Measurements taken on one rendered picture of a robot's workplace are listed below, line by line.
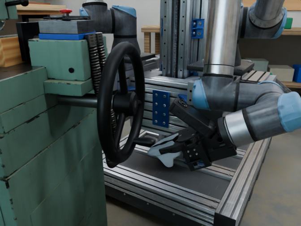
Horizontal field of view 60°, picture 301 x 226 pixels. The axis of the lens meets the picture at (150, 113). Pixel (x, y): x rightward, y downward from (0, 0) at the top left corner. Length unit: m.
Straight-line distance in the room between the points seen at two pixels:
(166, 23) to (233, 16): 0.64
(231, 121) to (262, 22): 0.54
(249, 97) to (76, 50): 0.41
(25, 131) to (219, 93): 0.44
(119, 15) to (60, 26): 0.69
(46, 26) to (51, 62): 0.08
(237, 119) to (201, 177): 0.89
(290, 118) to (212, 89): 0.19
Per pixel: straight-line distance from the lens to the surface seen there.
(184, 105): 0.59
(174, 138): 0.65
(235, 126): 0.57
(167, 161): 0.65
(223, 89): 0.65
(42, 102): 0.65
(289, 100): 0.57
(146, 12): 3.99
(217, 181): 1.42
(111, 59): 0.53
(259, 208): 1.66
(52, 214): 0.77
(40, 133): 0.66
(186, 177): 1.43
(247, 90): 0.65
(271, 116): 0.56
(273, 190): 1.83
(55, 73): 0.65
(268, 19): 1.03
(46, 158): 0.69
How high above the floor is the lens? 1.01
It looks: 21 degrees down
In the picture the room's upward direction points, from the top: straight up
